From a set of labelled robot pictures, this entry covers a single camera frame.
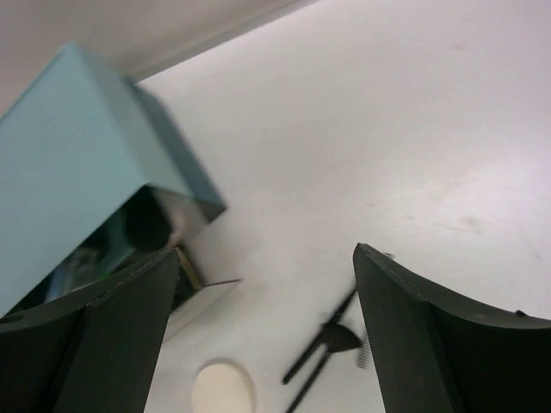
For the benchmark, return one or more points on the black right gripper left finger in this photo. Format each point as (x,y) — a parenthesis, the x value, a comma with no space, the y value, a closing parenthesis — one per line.
(94,350)

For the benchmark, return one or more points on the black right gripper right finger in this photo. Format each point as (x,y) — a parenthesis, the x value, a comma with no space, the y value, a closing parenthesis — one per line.
(436,350)

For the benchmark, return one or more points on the clear acrylic drawer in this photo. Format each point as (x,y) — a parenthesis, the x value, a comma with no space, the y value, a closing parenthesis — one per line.
(202,297)

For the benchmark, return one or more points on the black gold lipstick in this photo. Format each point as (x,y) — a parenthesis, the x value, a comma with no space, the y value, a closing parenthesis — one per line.
(189,269)

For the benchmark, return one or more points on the checkered makeup pencil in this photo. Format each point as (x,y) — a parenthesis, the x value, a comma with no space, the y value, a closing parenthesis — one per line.
(364,352)

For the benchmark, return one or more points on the small black fan brush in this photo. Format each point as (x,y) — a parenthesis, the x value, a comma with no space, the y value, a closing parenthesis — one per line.
(336,339)

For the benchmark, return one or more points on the small black angled brush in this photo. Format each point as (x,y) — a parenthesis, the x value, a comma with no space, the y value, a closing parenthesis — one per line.
(335,318)

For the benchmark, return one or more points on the white round powder puff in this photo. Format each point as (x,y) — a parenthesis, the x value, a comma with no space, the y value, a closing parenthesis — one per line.
(223,385)

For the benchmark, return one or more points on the light blue drawer box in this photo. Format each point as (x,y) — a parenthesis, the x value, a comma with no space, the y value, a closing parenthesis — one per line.
(93,170)

